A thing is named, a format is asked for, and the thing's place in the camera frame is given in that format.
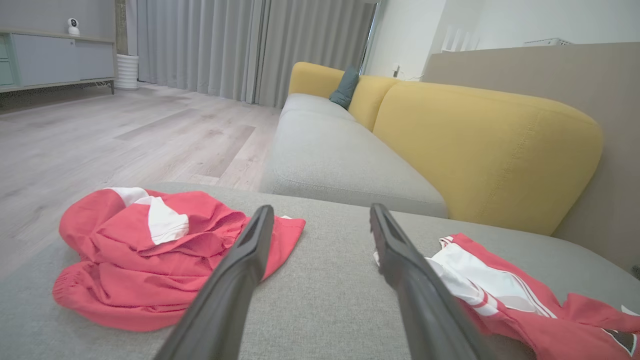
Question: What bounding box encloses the grey fabric sofa ottoman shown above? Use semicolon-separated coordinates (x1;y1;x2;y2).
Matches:
0;182;640;360

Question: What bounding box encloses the grey sideboard cabinet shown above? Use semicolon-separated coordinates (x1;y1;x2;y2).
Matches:
0;28;118;96

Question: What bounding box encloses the teal throw pillow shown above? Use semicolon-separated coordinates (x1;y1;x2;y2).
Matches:
329;66;360;110

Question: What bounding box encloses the grey pleated curtain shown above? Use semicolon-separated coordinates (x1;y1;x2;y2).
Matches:
126;0;377;108

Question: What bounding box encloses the white ribbed cylinder appliance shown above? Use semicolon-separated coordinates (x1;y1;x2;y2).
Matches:
116;54;139;91

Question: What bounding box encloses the red shorts white trim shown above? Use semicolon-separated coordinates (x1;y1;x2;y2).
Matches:
52;187;306;333

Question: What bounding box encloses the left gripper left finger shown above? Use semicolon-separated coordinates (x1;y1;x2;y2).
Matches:
154;205;275;360

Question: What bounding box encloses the grey sofa seat cushion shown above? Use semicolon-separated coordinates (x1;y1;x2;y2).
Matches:
259;93;448;219

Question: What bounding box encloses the yellow sofa back cushion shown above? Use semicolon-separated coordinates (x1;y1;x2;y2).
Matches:
288;62;346;99
372;81;604;237
348;75;401;132

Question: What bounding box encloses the red white basketball jersey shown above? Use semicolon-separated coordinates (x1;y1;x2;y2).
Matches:
373;233;640;360

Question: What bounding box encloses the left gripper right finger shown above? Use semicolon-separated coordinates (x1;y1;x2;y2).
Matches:
370;203;496;360

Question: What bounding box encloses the beige partition panel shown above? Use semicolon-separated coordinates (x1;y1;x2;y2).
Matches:
422;42;640;273

